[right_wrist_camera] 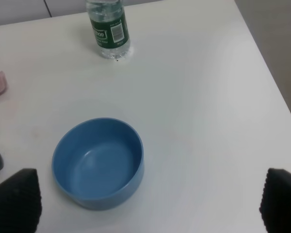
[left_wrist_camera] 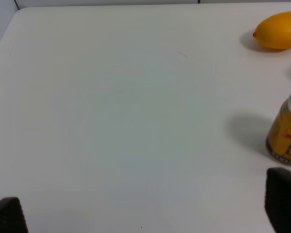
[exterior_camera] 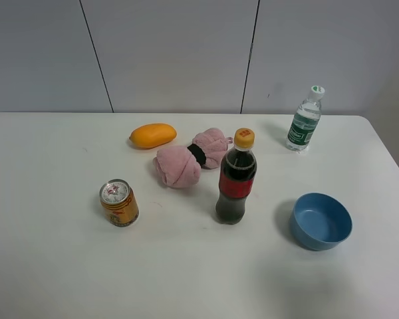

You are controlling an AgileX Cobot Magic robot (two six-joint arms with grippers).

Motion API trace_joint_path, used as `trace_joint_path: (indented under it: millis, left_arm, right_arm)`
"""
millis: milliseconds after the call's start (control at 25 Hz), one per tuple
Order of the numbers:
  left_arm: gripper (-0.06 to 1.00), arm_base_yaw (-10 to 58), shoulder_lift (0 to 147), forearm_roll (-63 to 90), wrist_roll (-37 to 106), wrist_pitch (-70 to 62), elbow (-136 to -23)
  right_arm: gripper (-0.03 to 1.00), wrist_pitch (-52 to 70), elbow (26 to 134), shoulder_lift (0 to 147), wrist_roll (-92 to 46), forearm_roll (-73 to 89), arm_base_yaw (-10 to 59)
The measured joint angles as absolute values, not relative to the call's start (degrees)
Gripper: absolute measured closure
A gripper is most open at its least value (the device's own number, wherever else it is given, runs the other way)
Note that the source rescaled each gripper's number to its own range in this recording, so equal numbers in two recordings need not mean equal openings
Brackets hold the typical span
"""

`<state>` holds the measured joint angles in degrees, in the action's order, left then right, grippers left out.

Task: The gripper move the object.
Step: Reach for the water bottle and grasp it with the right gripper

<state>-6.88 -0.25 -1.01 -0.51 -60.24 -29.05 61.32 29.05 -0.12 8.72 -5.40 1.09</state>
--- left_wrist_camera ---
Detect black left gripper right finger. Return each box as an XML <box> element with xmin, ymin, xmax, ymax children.
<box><xmin>264</xmin><ymin>167</ymin><xmax>291</xmax><ymax>233</ymax></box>

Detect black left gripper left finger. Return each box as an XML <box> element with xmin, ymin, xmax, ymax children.
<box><xmin>0</xmin><ymin>197</ymin><xmax>29</xmax><ymax>233</ymax></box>

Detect gold drink can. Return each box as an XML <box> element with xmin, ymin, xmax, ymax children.
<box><xmin>266</xmin><ymin>94</ymin><xmax>291</xmax><ymax>166</ymax></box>

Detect yellow mango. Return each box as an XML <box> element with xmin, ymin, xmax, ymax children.
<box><xmin>253</xmin><ymin>11</ymin><xmax>291</xmax><ymax>50</ymax></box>

